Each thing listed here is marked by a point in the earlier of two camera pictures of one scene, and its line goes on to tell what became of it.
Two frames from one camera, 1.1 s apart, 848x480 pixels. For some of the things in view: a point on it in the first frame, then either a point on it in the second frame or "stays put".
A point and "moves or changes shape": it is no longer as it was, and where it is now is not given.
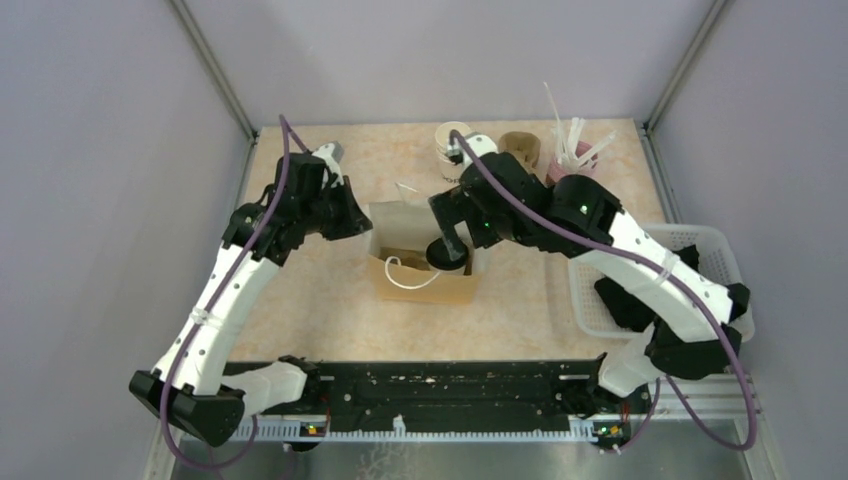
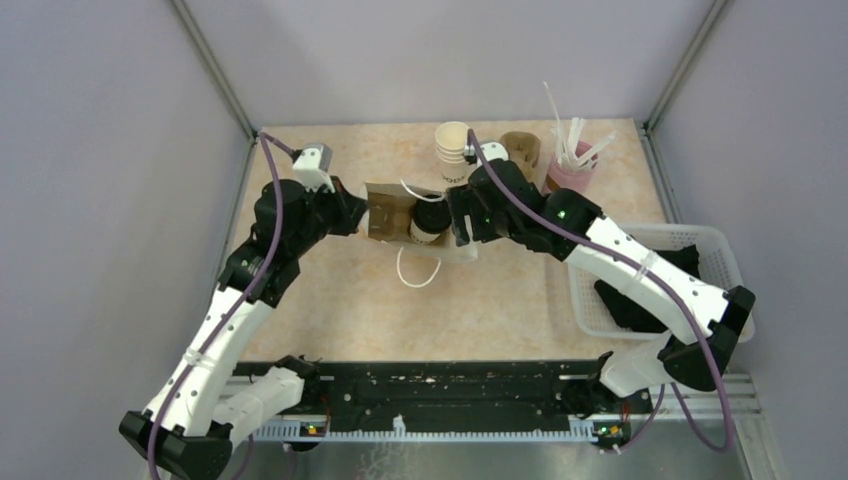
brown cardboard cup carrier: x=525 y=146 stays put
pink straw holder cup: x=554 y=171 stays put
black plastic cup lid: x=438 y=256 → x=432 y=217
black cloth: x=624 y=307 stays put
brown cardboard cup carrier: x=387 y=271 → x=389 y=218
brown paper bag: x=399 y=234 moves or changes shape
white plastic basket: x=590 y=314 stays put
